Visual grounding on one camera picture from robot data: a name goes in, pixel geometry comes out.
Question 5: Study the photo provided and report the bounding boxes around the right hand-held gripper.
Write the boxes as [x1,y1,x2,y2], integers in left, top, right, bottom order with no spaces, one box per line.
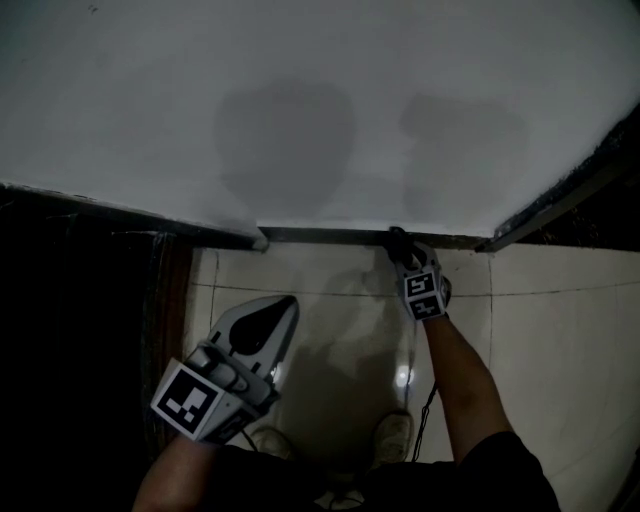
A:
[387,241,455,323]

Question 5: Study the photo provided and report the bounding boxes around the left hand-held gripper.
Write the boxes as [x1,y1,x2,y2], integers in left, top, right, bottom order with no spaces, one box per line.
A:
[148,293,301,445]

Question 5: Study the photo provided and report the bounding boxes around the grey fuzzy cloth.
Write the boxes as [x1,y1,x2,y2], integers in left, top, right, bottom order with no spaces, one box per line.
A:
[387,225,416,269]

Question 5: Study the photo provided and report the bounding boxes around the person's left forearm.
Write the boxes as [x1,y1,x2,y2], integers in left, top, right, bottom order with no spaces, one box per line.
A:
[131,433,222,512]

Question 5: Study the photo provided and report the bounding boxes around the person's right forearm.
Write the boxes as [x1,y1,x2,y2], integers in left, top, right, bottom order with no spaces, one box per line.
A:
[421,311,517,465]

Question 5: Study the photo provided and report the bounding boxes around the person's left white shoe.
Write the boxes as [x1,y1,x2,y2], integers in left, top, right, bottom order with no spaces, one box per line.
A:
[248,423,297,462]

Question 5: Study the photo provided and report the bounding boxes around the person's black clothing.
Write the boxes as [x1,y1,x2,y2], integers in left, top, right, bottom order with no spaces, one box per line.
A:
[199,430,562,512]

